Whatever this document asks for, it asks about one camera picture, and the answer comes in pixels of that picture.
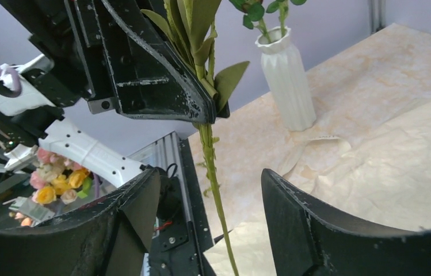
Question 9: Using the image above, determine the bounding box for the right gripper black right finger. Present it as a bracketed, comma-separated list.
[261, 168, 431, 275]

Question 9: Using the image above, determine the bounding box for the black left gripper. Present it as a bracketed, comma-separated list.
[0, 1, 216, 123]

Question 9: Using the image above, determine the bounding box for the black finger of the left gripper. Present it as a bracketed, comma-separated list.
[215, 101, 230, 119]

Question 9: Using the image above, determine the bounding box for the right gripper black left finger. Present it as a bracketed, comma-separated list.
[0, 169, 161, 275]

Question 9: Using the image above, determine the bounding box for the brown rose flower stem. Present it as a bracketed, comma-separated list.
[141, 1, 249, 275]

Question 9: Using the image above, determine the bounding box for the white rose flower stem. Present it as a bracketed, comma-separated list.
[230, 0, 272, 43]

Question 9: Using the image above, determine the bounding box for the orange kraft wrapping paper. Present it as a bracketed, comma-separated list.
[214, 98, 431, 275]

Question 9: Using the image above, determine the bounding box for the orange rose flower stem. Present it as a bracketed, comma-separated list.
[266, 0, 307, 37]

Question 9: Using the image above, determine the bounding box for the cream printed ribbon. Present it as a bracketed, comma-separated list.
[276, 135, 352, 177]

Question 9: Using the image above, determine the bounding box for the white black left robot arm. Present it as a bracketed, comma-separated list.
[0, 1, 230, 187]

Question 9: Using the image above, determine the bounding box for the colourful artificial flower bunch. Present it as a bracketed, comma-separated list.
[9, 148, 93, 227]

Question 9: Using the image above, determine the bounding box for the aluminium front rail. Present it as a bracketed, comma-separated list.
[128, 132, 193, 221]

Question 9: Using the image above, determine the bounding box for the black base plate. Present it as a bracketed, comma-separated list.
[142, 133, 215, 275]

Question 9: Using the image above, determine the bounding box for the aluminium frame rail left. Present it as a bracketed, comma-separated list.
[368, 0, 386, 34]

